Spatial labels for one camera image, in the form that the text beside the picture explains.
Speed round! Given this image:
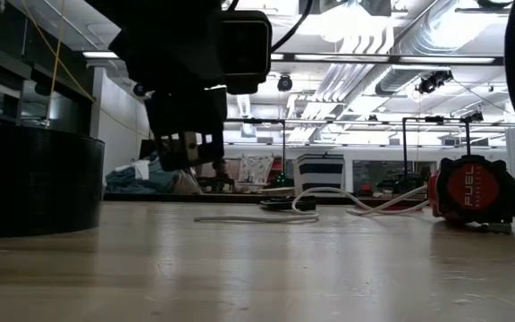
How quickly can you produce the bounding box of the grey duct tape roll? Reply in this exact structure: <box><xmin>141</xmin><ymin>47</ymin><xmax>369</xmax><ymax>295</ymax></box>
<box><xmin>0</xmin><ymin>121</ymin><xmax>106</xmax><ymax>239</ymax></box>

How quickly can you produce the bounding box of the yellow extension cable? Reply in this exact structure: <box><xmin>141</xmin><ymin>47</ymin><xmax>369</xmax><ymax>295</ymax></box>
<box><xmin>19</xmin><ymin>0</ymin><xmax>151</xmax><ymax>140</ymax></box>

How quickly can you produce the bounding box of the black ceiling camera cluster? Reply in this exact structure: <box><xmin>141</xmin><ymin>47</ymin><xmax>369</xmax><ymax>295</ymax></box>
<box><xmin>416</xmin><ymin>69</ymin><xmax>454</xmax><ymax>95</ymax></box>

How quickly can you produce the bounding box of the white black striped box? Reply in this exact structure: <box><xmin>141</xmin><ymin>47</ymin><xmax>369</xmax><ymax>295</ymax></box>
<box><xmin>293</xmin><ymin>153</ymin><xmax>346</xmax><ymax>197</ymax></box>

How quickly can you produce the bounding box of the red black cordless drill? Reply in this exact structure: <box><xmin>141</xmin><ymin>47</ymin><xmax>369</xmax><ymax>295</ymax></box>
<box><xmin>426</xmin><ymin>154</ymin><xmax>515</xmax><ymax>234</ymax></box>

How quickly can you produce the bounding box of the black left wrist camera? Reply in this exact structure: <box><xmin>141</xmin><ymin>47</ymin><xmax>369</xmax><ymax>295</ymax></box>
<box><xmin>220</xmin><ymin>9</ymin><xmax>273</xmax><ymax>96</ymax></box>

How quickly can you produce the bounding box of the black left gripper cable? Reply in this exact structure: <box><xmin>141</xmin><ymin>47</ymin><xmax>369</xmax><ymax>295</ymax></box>
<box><xmin>269</xmin><ymin>0</ymin><xmax>315</xmax><ymax>54</ymax></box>

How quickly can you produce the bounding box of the teal white cloth pile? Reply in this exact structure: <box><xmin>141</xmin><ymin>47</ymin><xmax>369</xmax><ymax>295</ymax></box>
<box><xmin>105</xmin><ymin>151</ymin><xmax>203</xmax><ymax>195</ymax></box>

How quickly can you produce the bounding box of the black gantry frame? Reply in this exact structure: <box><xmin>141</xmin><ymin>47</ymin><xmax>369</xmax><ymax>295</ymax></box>
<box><xmin>224</xmin><ymin>117</ymin><xmax>288</xmax><ymax>189</ymax></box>
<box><xmin>401</xmin><ymin>114</ymin><xmax>473</xmax><ymax>180</ymax></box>

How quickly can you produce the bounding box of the black C-clamp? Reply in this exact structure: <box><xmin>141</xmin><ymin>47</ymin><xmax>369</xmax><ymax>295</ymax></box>
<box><xmin>259</xmin><ymin>195</ymin><xmax>317</xmax><ymax>212</ymax></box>

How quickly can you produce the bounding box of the red square tray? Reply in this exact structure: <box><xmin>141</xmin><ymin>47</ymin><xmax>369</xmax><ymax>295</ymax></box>
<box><xmin>354</xmin><ymin>196</ymin><xmax>426</xmax><ymax>212</ymax></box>

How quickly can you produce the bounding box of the black aluminium table frame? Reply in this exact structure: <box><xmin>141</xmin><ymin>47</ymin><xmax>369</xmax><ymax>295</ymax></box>
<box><xmin>103</xmin><ymin>191</ymin><xmax>428</xmax><ymax>206</ymax></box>

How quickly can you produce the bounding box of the white cord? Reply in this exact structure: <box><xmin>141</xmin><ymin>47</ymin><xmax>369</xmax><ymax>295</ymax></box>
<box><xmin>193</xmin><ymin>186</ymin><xmax>431</xmax><ymax>225</ymax></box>

